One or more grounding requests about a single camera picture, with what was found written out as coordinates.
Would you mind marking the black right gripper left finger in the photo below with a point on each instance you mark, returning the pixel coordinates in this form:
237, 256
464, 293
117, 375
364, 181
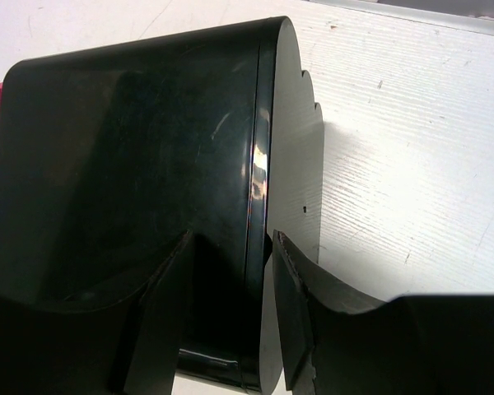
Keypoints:
122, 336

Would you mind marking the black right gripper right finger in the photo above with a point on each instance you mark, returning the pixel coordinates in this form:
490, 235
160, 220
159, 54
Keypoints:
338, 340

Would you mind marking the black drawer organizer cabinet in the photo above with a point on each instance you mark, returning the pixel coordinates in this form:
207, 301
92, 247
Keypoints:
109, 154

